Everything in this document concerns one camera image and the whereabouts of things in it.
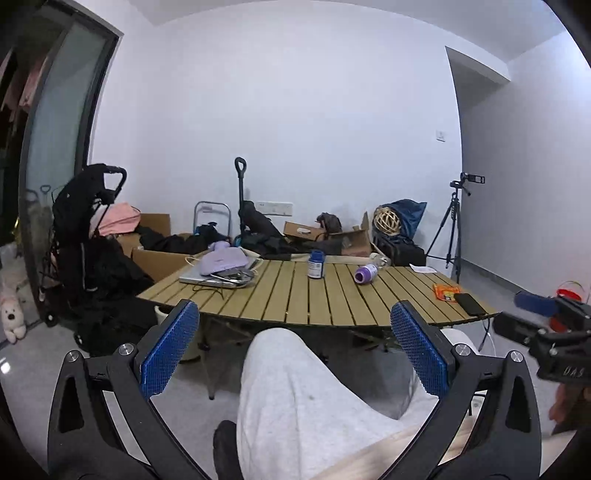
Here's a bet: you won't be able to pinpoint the light purple pouch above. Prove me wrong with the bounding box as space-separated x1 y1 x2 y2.
198 243 252 276

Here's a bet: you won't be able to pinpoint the blue fabric bag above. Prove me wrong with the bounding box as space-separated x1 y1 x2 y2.
378 199 428 241

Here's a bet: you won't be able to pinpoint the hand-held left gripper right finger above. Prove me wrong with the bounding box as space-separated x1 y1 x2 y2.
383 300 542 480

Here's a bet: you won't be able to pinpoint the glass sliding door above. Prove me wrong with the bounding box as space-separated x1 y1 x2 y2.
17 0 124 324

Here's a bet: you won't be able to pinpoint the torn cardboard box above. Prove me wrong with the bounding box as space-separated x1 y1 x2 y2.
329 212 374 258

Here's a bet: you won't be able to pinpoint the black stroller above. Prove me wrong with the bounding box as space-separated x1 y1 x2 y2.
39 164 127 352

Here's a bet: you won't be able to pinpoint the black trolley handle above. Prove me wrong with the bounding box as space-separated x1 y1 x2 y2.
234 157 247 238

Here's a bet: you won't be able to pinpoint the person's right hand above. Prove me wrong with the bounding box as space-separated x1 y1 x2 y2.
549 382 591 435

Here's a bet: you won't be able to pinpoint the white cable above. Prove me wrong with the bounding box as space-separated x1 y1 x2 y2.
478 316 497 354

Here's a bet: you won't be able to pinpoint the white plush toy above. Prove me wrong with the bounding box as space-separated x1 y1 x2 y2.
0 295 27 343

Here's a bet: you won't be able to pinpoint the pile of black clothes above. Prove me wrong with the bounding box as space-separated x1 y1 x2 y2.
139 200 342 257

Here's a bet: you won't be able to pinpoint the person's grey trouser legs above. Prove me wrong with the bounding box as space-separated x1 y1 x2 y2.
235 329 485 480

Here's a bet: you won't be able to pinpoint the silver laptop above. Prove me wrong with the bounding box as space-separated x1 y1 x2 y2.
178 266 254 289

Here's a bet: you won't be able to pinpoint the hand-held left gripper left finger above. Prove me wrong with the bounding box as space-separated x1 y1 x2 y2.
46 299 213 480

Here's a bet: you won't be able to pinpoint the open cardboard box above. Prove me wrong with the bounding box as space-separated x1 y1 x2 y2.
115 213 172 259
132 247 195 283

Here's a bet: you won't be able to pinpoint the black video camera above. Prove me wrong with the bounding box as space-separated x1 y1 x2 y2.
450 172 486 197

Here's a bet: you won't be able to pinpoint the black duffel bag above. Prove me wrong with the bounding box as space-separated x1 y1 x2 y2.
372 231 426 267

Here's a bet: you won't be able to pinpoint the flat cardboard box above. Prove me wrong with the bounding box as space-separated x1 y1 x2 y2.
283 222 324 243

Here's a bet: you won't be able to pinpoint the person's black shoe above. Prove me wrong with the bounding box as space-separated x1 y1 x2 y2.
213 420 243 480

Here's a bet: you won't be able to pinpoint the hanging pink clothes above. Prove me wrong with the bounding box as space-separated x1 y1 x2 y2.
0 48 49 123

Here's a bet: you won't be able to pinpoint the black tripod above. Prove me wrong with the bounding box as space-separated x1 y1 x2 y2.
425 187 463 283

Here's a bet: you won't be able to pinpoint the woven rattan ball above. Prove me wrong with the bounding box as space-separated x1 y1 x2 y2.
373 206 403 235

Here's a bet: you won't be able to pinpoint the wooden slat folding table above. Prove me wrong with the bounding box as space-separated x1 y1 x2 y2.
137 258 502 400

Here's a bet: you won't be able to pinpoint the pink bag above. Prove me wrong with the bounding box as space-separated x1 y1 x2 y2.
95 202 141 236

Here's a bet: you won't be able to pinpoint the black smartphone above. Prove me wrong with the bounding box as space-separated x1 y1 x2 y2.
454 292 486 317

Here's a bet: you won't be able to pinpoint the blue lidded jar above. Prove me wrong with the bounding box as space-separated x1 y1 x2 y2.
307 250 326 280

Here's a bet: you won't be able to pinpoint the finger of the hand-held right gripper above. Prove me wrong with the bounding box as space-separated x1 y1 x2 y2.
514 291 561 319
492 312 544 348

